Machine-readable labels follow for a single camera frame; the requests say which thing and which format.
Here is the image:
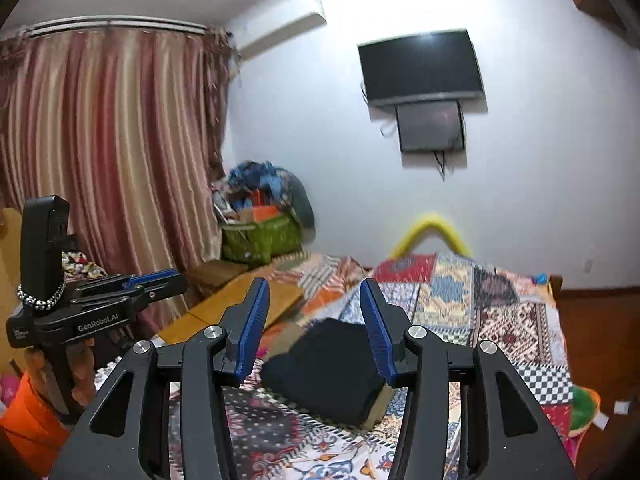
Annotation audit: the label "colourful fleece blanket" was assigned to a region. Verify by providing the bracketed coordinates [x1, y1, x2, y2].
[540, 382, 603, 466]

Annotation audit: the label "striped red curtain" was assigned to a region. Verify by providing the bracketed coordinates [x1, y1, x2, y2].
[0, 25, 236, 341]

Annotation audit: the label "black television cable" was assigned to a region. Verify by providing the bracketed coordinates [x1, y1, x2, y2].
[361, 85, 401, 137]

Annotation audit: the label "brown wooden stool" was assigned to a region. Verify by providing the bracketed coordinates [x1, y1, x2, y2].
[184, 259, 251, 293]

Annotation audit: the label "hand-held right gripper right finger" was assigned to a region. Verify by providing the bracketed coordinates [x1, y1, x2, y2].
[359, 277, 578, 480]

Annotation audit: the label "yellow foam tube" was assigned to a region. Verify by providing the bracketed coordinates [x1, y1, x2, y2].
[390, 211, 473, 258]

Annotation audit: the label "striped orange cloth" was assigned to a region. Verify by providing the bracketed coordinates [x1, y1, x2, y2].
[277, 254, 373, 311]

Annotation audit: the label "black wall television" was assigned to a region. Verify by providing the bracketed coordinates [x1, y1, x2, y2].
[357, 29, 487, 108]

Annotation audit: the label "green bag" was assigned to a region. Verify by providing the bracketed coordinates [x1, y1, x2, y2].
[221, 212, 303, 266]

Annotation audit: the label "patchwork bedspread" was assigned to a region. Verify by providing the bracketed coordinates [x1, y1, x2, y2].
[100, 252, 576, 480]

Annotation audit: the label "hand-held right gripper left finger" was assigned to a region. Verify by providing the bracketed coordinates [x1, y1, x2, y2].
[47, 276, 272, 480]

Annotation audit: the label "orange box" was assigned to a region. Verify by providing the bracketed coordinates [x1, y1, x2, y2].
[239, 205, 281, 223]

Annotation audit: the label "black monitor cable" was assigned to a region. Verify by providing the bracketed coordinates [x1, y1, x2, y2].
[432, 149, 453, 182]

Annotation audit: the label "white curtain rail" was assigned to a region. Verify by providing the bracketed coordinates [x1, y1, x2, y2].
[22, 15, 208, 40]

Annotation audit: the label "small black wall monitor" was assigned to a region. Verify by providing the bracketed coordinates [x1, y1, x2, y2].
[394, 100, 467, 155]

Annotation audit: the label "black pants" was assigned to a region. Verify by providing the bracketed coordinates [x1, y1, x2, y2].
[260, 317, 391, 426]

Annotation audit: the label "white air conditioner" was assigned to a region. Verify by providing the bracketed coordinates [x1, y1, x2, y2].
[235, 0, 327, 58]

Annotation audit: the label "floral cloth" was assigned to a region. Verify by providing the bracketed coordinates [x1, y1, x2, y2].
[60, 249, 108, 281]

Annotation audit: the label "person's left hand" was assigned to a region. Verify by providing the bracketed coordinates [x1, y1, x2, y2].
[24, 337, 97, 401]

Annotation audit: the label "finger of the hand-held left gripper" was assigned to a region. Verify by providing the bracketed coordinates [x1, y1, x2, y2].
[70, 282, 189, 314]
[74, 268, 184, 297]

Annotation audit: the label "pile of clothes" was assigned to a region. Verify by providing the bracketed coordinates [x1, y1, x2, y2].
[212, 160, 317, 233]

